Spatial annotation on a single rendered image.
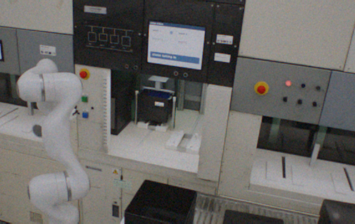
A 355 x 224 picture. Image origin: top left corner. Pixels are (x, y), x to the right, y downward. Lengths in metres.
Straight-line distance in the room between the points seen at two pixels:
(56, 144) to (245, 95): 0.93
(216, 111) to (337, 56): 0.62
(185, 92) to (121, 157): 0.93
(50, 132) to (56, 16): 0.86
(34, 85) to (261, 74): 1.02
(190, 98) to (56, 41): 1.21
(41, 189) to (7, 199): 1.47
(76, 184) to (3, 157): 1.30
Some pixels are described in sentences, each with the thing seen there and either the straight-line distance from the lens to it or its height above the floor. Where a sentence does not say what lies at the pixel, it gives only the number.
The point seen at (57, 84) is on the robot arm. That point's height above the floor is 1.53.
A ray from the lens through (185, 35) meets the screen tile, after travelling 1.72.
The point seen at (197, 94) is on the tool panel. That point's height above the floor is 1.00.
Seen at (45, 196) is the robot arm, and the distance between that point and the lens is 1.36.
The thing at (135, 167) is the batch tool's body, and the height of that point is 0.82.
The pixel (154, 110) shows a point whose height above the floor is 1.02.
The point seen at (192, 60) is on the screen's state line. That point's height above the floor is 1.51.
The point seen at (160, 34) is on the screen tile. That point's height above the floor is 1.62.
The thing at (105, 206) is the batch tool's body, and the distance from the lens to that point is 2.35.
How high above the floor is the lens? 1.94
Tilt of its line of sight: 23 degrees down
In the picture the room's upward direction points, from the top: 5 degrees clockwise
